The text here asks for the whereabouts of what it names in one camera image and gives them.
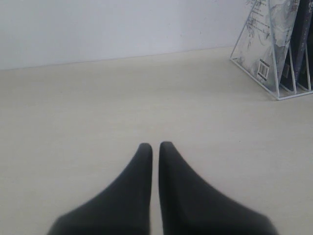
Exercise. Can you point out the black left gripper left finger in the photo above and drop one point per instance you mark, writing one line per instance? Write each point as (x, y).
(123, 208)

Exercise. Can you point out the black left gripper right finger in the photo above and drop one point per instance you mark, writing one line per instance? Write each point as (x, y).
(191, 206)

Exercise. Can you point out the blue cover book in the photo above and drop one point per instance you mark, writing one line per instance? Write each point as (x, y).
(295, 55)

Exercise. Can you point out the grey white cover book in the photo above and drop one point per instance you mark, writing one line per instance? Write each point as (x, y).
(269, 44)

